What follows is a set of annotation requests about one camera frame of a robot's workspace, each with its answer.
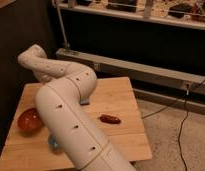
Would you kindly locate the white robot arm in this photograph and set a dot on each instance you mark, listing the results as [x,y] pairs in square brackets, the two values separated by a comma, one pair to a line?
[66,85]

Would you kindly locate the wooden table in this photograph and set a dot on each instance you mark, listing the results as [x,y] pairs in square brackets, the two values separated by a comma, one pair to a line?
[113,96]

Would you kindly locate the dark red oblong object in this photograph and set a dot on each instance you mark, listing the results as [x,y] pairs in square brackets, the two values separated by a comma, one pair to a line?
[109,119]

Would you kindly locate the blue cup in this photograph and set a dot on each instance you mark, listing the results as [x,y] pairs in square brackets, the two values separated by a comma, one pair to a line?
[53,143]

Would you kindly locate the red bowl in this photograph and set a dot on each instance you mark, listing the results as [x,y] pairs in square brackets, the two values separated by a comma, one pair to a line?
[29,120]

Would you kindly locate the metal shelf rail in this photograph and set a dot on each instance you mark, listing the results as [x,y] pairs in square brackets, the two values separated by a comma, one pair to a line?
[142,13]

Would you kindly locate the grey floor baseboard rail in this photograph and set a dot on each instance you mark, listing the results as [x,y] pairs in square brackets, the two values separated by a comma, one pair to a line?
[168,87]

